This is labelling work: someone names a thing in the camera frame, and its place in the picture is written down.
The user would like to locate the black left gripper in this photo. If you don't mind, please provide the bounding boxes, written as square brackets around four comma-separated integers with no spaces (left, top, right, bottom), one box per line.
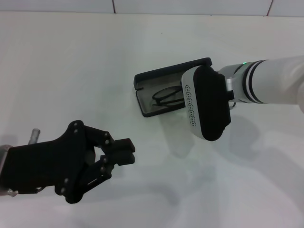
[6,120,136,204]

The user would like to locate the black glasses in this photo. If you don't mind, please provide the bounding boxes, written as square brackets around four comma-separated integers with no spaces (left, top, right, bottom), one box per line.
[151,85,186,108]

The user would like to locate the black glasses case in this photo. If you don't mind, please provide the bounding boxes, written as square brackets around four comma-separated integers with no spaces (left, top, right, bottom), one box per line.
[133,57,213,119]

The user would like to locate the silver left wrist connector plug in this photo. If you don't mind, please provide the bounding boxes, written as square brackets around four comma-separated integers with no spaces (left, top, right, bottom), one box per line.
[27,127,41,145]

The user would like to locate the silver and black right wrist camera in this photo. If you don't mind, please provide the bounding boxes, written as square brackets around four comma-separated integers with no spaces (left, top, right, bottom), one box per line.
[181,65,233,143]

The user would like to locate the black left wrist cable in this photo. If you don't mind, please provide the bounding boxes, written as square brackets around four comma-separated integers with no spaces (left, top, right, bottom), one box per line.
[6,186,46,197]

